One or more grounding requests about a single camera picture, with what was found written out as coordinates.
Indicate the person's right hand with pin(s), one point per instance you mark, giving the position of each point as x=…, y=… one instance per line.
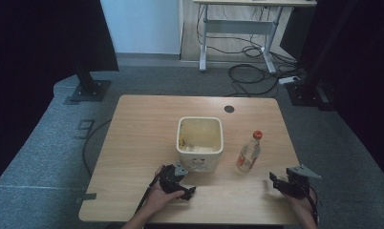
x=303, y=207

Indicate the clear bottle with red cap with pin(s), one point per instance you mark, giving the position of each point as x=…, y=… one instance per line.
x=249, y=154

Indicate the black round table grommet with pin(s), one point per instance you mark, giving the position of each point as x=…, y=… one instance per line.
x=229, y=109

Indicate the person's left hand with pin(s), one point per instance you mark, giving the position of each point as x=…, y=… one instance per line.
x=160, y=199

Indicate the grey metal frame desk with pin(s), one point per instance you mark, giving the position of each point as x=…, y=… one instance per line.
x=241, y=27

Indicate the black curtain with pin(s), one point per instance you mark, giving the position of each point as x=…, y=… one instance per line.
x=37, y=63
x=365, y=79

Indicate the white square waste bin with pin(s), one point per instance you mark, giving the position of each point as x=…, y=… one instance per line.
x=199, y=160

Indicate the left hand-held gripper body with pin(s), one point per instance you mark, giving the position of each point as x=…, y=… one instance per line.
x=169, y=182

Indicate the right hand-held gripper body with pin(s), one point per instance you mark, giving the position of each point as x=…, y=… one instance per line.
x=296, y=187

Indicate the white power strip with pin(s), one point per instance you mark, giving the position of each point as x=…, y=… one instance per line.
x=288, y=80

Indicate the white crumpled paper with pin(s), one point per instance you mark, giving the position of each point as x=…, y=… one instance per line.
x=199, y=149

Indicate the black metal stand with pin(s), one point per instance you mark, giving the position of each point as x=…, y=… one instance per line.
x=311, y=89
x=89, y=84

